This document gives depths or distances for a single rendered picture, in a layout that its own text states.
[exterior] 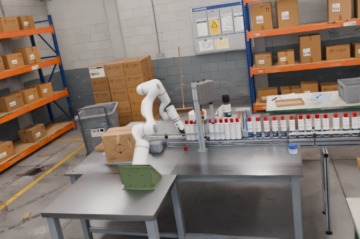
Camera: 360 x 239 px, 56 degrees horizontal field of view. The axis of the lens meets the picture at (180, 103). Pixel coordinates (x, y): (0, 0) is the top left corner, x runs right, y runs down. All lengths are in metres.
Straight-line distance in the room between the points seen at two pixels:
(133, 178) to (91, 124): 2.90
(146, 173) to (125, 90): 4.27
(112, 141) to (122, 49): 5.14
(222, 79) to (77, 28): 3.68
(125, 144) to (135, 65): 3.59
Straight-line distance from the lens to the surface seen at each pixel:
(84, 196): 2.88
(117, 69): 6.77
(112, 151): 3.28
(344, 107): 4.45
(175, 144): 3.45
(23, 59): 7.19
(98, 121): 5.50
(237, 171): 2.81
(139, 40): 8.12
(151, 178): 2.67
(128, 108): 6.89
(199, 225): 3.32
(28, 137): 7.12
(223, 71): 7.72
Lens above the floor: 2.08
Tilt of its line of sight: 14 degrees down
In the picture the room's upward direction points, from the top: 8 degrees counter-clockwise
